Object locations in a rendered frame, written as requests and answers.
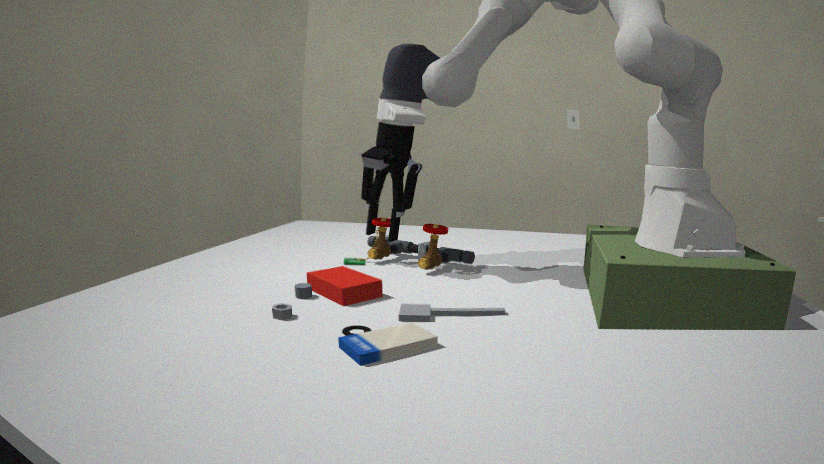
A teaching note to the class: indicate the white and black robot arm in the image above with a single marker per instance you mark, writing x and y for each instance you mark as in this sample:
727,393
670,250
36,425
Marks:
680,214

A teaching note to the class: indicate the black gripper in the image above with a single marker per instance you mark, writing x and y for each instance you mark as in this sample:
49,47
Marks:
400,139

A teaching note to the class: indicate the dark grey cylinder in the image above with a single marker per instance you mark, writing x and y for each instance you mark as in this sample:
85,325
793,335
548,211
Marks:
303,291

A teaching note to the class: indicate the grey hex nut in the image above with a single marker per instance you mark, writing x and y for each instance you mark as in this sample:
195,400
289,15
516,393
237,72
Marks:
285,311

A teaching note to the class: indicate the black rubber o-ring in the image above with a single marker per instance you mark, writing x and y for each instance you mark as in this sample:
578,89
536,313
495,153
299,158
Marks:
346,330

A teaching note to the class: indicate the red flat rectangular block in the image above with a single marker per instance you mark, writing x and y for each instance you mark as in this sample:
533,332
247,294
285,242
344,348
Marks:
345,286

